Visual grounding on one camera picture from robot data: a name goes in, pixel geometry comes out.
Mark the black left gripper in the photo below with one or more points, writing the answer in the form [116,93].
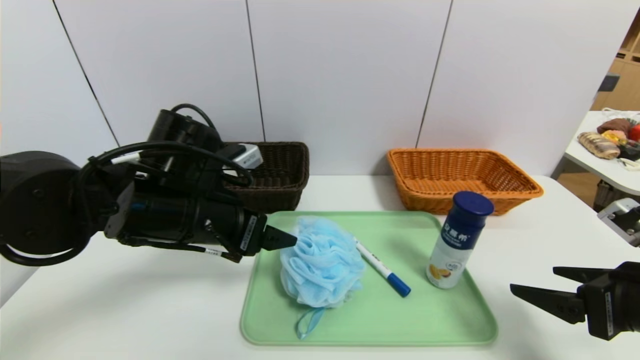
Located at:
[252,233]

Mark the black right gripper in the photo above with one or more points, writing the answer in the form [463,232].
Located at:
[606,306]

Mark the light blue bath loofah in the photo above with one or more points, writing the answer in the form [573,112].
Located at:
[322,265]

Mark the white marker with blue cap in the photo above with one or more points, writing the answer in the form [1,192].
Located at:
[377,264]

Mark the white yogurt bottle blue cap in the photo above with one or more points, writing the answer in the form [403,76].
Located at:
[452,250]

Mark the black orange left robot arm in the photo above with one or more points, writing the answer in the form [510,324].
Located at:
[35,205]

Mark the dark brown wicker basket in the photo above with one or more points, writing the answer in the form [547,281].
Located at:
[285,170]

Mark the dark basket under background table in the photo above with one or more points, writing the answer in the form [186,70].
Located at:
[612,192]

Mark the orange wicker basket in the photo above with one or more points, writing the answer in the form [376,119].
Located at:
[430,197]

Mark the yellow food item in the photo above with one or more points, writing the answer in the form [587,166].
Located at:
[612,136]

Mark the red round food item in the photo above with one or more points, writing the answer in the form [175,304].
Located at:
[635,133]

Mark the dark brown food item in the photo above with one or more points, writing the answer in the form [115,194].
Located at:
[614,125]

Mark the light green plastic tray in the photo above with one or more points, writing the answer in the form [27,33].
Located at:
[375,315]

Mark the striped brown bread loaf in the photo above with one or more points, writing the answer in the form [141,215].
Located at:
[597,145]

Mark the wooden shelf unit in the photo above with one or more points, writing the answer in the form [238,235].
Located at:
[625,85]

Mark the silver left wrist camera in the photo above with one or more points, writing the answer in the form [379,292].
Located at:
[246,156]

